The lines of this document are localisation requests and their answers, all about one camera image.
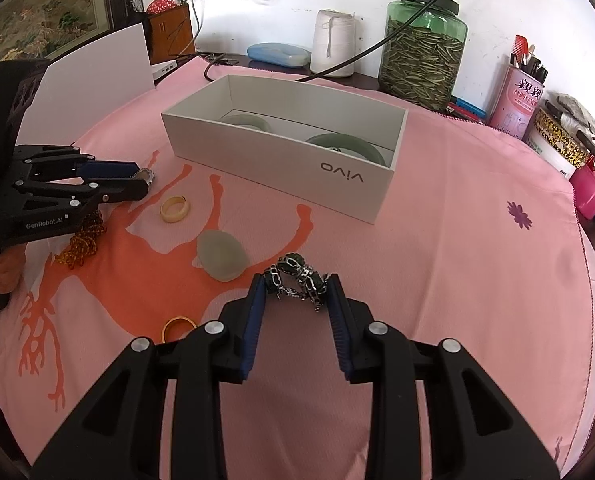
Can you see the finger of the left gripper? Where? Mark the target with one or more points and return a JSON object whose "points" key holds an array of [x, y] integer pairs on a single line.
{"points": [[110, 168], [117, 190]]}

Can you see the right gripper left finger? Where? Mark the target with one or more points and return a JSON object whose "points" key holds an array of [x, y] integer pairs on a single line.
{"points": [[114, 431]]}

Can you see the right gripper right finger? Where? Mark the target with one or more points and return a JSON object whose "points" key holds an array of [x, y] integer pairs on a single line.
{"points": [[475, 430]]}

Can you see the amber beaded tassel pendant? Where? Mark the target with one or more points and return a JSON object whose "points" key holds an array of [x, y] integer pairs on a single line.
{"points": [[85, 242]]}

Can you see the pale jade pendant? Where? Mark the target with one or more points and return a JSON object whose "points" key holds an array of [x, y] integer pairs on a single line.
{"points": [[221, 255]]}

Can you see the pale jade bangle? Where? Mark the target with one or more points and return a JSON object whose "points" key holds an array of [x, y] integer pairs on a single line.
{"points": [[247, 121]]}

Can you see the silver chain watch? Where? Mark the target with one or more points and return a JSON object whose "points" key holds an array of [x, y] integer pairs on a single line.
{"points": [[292, 277]]}

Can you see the large green jade bangle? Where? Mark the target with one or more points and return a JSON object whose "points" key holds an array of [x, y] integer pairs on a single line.
{"points": [[341, 141]]}

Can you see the white board panel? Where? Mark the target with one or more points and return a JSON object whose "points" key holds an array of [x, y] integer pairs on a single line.
{"points": [[85, 86]]}

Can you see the framed landscape painting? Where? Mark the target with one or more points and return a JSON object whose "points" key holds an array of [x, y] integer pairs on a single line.
{"points": [[49, 28]]}

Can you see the brown wooden box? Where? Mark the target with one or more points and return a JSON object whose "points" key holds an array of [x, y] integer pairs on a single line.
{"points": [[171, 35]]}

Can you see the pink printed tablecloth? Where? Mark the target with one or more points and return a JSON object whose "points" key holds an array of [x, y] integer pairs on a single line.
{"points": [[477, 240]]}

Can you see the blue glasses case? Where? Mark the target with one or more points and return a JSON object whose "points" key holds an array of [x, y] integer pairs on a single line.
{"points": [[284, 55]]}

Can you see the white vivo cardboard box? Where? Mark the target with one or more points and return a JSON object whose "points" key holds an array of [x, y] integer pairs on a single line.
{"points": [[339, 180]]}

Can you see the pink plastic container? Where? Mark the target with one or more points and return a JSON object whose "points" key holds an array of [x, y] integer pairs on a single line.
{"points": [[583, 184]]}

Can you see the yellow patterned round tin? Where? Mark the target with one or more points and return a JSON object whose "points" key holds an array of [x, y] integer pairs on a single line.
{"points": [[551, 142]]}

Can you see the pink pen holder can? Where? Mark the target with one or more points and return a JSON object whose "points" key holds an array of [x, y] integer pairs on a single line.
{"points": [[522, 89]]}

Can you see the green glass jar of seeds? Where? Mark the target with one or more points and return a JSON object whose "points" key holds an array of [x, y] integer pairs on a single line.
{"points": [[421, 64]]}

